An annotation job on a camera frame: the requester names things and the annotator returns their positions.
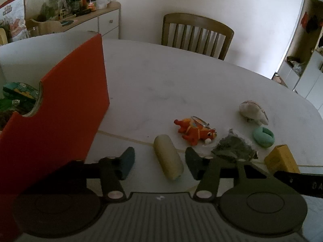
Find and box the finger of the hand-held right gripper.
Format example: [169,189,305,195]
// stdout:
[274,170,307,194]

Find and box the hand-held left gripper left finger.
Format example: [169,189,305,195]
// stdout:
[68,146,136,203]

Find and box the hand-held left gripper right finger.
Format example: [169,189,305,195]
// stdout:
[185,147,276,203]

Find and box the beige cylinder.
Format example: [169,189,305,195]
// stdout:
[153,134,184,181]

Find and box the red cardboard box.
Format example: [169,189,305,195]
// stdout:
[0,30,111,199]

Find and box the green printed packet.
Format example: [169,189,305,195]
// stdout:
[2,82,41,104]

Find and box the blue printed table mat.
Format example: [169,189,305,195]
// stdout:
[86,130,323,198]

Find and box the yellow small box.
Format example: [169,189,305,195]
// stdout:
[264,144,301,174]

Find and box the orange toy crab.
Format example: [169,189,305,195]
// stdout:
[174,116,218,146]

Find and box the grey-green cloth scrap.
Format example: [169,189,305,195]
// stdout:
[211,128,259,162]

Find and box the white seashell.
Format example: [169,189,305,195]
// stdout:
[239,100,270,126]

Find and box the brown wooden chair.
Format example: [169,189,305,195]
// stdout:
[161,13,235,61]

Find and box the white wooden sideboard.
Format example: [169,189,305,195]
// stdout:
[25,1,122,40]

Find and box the wooden tray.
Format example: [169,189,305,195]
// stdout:
[25,19,62,35]

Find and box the red black hanging bag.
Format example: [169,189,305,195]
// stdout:
[300,11,323,34]

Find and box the red white printed bag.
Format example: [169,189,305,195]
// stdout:
[0,0,29,44]

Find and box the teal ring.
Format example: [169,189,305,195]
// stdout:
[253,126,274,148]

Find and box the white wall cabinet unit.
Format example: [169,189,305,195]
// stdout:
[277,0,323,101]

